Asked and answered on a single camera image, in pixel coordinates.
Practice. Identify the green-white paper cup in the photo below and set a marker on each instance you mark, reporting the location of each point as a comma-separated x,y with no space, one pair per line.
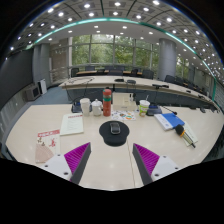
144,108

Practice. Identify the grey boxy monitor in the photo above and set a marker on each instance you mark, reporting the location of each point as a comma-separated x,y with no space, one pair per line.
32,93

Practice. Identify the black mouse pad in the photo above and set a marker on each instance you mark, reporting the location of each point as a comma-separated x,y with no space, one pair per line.
113,139

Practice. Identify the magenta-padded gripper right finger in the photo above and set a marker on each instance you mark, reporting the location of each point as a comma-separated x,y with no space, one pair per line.
148,159

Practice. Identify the white paper cup stack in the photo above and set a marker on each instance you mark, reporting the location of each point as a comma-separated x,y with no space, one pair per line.
85,107

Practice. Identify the red thermos bottle, green band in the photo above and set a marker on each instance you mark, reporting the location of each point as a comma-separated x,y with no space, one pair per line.
107,105

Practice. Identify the black computer mouse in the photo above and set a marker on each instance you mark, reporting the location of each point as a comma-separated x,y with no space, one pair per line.
115,128

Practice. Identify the white document, red header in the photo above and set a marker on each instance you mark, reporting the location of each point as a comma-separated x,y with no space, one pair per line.
72,124

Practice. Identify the white lidded mug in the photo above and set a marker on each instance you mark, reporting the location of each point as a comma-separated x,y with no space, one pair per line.
96,108

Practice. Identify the blue-white book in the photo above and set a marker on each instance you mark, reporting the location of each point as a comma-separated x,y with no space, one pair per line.
170,120

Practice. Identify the colourful sticker sheet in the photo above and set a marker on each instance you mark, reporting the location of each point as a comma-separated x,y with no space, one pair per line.
124,115

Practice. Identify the ceiling lights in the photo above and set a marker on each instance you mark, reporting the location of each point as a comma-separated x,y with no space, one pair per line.
93,26

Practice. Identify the long curved conference desk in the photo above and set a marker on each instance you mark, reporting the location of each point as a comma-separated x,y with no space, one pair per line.
100,81

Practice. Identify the dark office chairs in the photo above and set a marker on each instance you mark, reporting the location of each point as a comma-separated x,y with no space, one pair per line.
146,74

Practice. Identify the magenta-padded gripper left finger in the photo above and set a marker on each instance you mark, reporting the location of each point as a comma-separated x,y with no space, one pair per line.
76,158

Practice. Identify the red-white fan-print booklet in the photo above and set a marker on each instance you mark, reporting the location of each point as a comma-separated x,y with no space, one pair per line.
46,146

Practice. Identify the black-yellow handheld microphone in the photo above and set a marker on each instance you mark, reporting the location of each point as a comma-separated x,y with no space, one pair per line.
181,131

